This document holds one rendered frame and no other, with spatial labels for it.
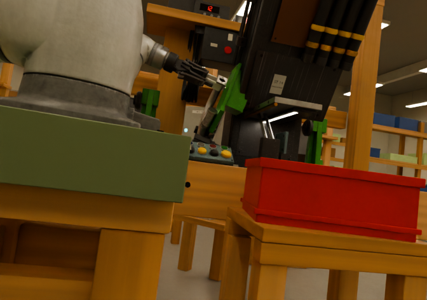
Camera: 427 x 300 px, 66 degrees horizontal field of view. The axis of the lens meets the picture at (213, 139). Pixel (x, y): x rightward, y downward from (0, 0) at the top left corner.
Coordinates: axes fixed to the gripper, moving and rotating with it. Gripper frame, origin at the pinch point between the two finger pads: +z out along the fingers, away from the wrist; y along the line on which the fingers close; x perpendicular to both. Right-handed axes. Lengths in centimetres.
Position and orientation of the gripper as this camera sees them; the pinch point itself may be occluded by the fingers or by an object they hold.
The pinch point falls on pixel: (214, 82)
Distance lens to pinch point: 131.3
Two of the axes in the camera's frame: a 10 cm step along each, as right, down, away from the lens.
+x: -4.0, 6.8, 6.2
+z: 9.1, 4.0, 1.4
